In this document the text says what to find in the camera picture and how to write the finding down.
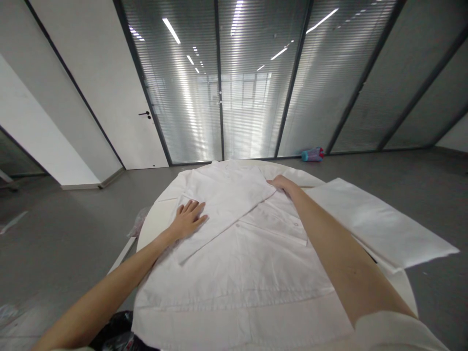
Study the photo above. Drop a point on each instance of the glass partition with blinds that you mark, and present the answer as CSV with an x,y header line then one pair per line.
x,y
256,80

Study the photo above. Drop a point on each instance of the person's right fingers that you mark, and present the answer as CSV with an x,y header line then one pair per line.
x,y
273,182

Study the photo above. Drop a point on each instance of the white button shirt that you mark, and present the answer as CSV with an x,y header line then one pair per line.
x,y
241,263

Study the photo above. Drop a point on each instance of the folded white cloth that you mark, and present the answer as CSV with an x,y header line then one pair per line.
x,y
373,223

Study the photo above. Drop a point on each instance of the black plastic bag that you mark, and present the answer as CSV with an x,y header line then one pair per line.
x,y
117,325

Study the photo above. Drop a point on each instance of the person's left hand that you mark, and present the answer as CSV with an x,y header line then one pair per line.
x,y
187,223

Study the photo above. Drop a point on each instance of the person's right hand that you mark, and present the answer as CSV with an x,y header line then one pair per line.
x,y
284,184

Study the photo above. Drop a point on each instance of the round white table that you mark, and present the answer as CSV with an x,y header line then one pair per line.
x,y
153,226

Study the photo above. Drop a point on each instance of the blue and pink basket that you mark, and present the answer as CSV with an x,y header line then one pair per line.
x,y
313,154

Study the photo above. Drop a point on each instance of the clear plastic bag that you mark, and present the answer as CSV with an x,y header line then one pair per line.
x,y
138,223

